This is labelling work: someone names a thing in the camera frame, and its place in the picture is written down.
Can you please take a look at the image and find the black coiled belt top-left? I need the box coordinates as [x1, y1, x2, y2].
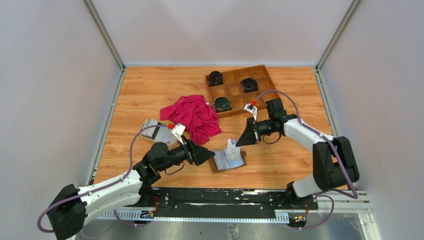
[207, 70, 224, 87]

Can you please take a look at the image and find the aluminium frame rail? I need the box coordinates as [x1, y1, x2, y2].
[75, 187, 381, 240]

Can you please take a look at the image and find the white patterned credit card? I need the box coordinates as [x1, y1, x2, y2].
[225, 138, 241, 161]

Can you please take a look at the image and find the magenta cloth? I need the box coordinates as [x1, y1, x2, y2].
[160, 94, 222, 145]

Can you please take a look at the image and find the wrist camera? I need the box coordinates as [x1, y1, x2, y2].
[167, 123, 186, 145]
[244, 100, 258, 121]

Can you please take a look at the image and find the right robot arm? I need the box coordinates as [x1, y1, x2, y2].
[236, 98, 360, 209]

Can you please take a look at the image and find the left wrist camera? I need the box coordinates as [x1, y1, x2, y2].
[167, 123, 186, 145]

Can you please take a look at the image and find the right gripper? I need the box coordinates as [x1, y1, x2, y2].
[236, 117, 275, 147]

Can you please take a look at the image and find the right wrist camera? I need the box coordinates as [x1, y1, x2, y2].
[244, 100, 258, 121]

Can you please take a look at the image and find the black coiled belt bottom-left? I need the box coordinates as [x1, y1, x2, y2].
[213, 97, 232, 113]

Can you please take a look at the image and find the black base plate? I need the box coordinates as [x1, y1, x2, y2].
[133, 187, 319, 219]

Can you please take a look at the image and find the purple cable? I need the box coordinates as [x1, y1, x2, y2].
[253, 89, 359, 231]
[37, 124, 173, 233]

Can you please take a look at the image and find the black coiled belt centre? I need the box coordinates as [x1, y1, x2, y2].
[240, 77, 259, 93]

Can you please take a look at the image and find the wooden compartment tray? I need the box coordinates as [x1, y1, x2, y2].
[204, 65, 279, 119]

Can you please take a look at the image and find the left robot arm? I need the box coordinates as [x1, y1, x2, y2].
[46, 139, 215, 240]

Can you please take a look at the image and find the brown leather card holder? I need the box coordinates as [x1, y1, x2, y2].
[208, 149, 246, 174]

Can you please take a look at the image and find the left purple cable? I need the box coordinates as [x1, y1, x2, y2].
[37, 124, 173, 233]

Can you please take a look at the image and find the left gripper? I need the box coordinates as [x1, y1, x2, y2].
[158, 135, 215, 172]

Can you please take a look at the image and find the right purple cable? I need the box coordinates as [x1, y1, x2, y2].
[253, 89, 359, 231]

